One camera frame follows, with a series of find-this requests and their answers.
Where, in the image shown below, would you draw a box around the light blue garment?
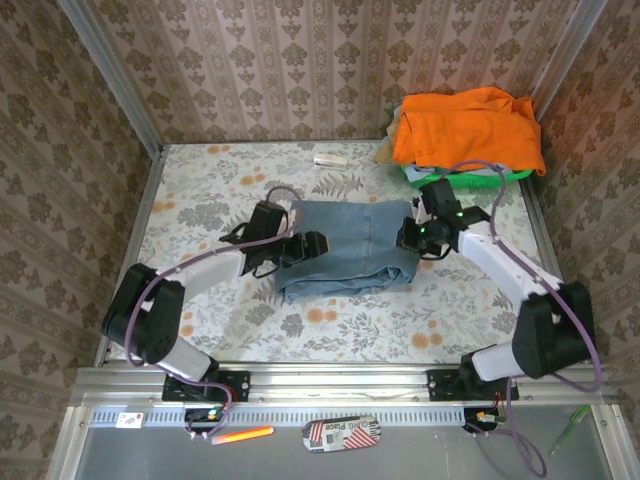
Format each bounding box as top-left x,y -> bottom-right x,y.
403,162 -> 514,182

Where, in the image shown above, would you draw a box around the green plastic basket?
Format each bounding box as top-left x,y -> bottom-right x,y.
401,167 -> 535,191

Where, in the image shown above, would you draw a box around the grey slotted cable duct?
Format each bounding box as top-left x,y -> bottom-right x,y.
89,407 -> 471,429

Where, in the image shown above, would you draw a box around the black controller board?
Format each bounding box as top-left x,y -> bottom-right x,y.
464,407 -> 501,434
184,407 -> 226,434

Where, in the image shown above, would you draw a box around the aluminium table side rail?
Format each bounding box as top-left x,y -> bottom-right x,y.
94,144 -> 169,369
519,177 -> 591,364

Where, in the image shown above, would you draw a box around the striped flag-pattern pouch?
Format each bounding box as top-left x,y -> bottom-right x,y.
301,415 -> 382,454

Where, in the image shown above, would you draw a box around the green pen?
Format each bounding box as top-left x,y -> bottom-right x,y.
548,404 -> 591,457

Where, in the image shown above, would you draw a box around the tan garment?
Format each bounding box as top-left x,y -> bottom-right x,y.
374,107 -> 409,166

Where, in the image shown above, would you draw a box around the grey metal shelf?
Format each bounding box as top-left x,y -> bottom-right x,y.
47,404 -> 631,480

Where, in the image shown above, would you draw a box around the orange marker pen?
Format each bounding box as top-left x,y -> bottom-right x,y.
211,425 -> 275,446

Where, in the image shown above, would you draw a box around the floral table cloth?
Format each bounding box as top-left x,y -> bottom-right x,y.
122,141 -> 556,365

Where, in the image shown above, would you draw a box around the orange trousers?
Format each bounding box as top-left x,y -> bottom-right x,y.
391,87 -> 547,177

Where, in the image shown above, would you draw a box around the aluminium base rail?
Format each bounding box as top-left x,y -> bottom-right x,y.
69,363 -> 614,406

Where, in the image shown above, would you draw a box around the aluminium corner post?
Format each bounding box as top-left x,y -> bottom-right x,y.
530,0 -> 609,121
58,0 -> 165,154

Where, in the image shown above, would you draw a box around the small white box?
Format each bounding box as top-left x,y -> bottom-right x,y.
313,152 -> 348,170

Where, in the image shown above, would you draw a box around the blue denim trousers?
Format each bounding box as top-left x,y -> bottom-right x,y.
274,199 -> 421,304

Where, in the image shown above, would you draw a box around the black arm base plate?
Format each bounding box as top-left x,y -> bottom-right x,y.
162,370 -> 251,403
427,368 -> 520,403

